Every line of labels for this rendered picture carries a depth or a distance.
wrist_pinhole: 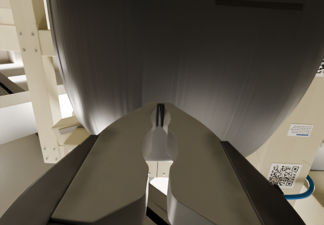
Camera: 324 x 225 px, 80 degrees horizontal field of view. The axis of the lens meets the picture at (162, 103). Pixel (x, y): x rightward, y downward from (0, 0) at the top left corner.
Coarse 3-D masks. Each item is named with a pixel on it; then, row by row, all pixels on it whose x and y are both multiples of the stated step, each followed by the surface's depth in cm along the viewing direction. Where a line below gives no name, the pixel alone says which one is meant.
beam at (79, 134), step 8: (80, 128) 87; (72, 136) 81; (80, 136) 81; (88, 136) 82; (64, 144) 76; (72, 144) 76; (64, 152) 78; (152, 168) 80; (160, 168) 80; (168, 168) 80; (152, 176) 82; (160, 176) 82; (168, 176) 82
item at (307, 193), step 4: (308, 176) 51; (308, 180) 50; (312, 184) 49; (276, 188) 48; (280, 188) 49; (308, 188) 49; (312, 188) 48; (280, 192) 47; (304, 192) 48; (308, 192) 48; (312, 192) 48; (284, 196) 47; (288, 196) 47; (292, 196) 47; (296, 196) 47; (300, 196) 47; (304, 196) 47; (308, 196) 47
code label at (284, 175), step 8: (272, 168) 47; (280, 168) 47; (288, 168) 47; (296, 168) 47; (272, 176) 48; (280, 176) 48; (288, 176) 48; (296, 176) 48; (272, 184) 49; (280, 184) 49; (288, 184) 49
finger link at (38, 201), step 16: (80, 144) 8; (64, 160) 8; (80, 160) 8; (48, 176) 7; (64, 176) 7; (32, 192) 6; (48, 192) 6; (64, 192) 6; (16, 208) 6; (32, 208) 6; (48, 208) 6; (0, 224) 5; (16, 224) 5; (32, 224) 5; (48, 224) 6; (64, 224) 6
